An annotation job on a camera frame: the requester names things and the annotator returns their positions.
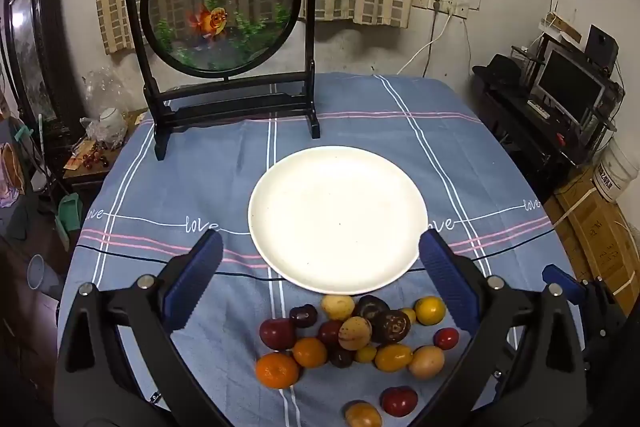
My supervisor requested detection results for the white round plate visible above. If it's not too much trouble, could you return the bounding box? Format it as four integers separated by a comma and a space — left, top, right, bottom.
248, 146, 429, 296

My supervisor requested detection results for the small red plum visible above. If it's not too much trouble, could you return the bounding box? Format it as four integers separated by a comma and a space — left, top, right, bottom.
317, 320, 343, 348
433, 327, 460, 351
381, 386, 419, 418

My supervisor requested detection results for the white teapot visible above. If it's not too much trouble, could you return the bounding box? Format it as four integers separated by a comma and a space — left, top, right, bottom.
81, 107, 128, 151

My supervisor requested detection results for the dark wooden framed painting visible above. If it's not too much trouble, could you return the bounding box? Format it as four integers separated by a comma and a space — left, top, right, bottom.
2, 0, 83, 128

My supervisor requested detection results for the pale paper cup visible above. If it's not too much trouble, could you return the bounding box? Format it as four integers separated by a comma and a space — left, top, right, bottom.
27, 254, 61, 293

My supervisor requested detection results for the red bead string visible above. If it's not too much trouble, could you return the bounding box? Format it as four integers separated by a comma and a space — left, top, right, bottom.
80, 147, 111, 170

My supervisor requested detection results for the speckled tan passion fruit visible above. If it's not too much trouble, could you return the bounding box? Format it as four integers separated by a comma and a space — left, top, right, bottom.
338, 316, 374, 351

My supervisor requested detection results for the small cardboard box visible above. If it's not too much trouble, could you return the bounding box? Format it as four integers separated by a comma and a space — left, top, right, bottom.
545, 12, 583, 44

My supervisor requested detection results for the green dustpan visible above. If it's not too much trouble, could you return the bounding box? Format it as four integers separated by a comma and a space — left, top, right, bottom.
57, 193, 83, 253

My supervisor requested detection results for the dark purple plum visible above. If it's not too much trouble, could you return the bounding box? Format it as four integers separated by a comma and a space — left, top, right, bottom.
290, 304, 319, 329
328, 345, 356, 369

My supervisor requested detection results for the black media stand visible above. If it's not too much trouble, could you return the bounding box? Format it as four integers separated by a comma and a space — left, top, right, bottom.
472, 72, 621, 202

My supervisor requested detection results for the computer monitor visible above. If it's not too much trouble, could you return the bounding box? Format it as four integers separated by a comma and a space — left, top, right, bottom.
532, 44, 608, 122

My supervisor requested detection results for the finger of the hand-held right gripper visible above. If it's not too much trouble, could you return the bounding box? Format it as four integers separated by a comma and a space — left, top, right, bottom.
542, 264, 628, 358

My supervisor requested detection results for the white plastic bucket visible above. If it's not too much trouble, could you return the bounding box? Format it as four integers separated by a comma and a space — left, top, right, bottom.
592, 134, 640, 205

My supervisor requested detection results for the large dark red plum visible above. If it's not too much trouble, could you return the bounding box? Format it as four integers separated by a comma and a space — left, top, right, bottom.
259, 318, 297, 351

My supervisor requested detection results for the yellow orange citrus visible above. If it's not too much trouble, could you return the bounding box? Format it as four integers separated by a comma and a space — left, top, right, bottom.
374, 344, 415, 373
414, 296, 447, 326
344, 401, 383, 427

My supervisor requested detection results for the blue striped tablecloth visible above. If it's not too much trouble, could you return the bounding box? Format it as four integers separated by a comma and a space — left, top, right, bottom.
57, 72, 586, 427

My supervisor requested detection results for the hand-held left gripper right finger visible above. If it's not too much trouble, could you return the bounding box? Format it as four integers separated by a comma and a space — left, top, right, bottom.
419, 229, 588, 427

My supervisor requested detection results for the black speaker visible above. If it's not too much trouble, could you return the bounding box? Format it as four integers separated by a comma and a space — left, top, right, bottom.
585, 24, 619, 68

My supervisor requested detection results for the stack of cardboard boxes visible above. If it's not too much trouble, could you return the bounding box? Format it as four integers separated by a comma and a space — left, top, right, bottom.
542, 167, 640, 308

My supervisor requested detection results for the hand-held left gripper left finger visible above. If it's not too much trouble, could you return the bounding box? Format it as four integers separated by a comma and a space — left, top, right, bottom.
52, 229, 224, 427

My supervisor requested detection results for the clear plastic bag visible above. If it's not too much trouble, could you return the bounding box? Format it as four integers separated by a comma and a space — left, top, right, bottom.
82, 67, 126, 108

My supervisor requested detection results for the wooden side table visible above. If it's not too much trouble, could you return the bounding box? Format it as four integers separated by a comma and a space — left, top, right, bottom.
62, 109, 151, 208

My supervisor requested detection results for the white wall outlet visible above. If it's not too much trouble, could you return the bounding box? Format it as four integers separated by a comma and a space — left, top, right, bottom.
413, 0, 469, 18

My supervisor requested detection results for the orange tangerine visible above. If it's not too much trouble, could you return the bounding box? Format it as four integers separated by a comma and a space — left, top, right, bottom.
255, 351, 301, 390
292, 337, 328, 369

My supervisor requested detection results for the white power cable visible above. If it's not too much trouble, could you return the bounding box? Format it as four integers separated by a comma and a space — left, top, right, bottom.
395, 9, 453, 75

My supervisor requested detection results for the black hat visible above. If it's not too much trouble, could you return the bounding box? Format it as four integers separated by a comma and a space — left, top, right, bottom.
472, 53, 523, 88

